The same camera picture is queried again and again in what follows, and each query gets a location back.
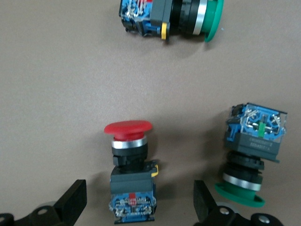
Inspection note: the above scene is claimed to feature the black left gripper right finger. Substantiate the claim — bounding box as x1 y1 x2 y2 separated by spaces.
193 180 239 226

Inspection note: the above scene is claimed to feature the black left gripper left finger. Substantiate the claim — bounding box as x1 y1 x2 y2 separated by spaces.
13 179 88 226

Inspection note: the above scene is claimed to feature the brown table cloth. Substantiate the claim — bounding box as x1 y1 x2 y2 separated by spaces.
0 0 301 226

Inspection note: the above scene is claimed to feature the green mushroom push button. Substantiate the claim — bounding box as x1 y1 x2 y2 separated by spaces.
214 103 288 208
119 0 225 43

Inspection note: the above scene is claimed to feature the red mushroom push button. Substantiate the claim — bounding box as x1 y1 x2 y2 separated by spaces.
103 120 159 224

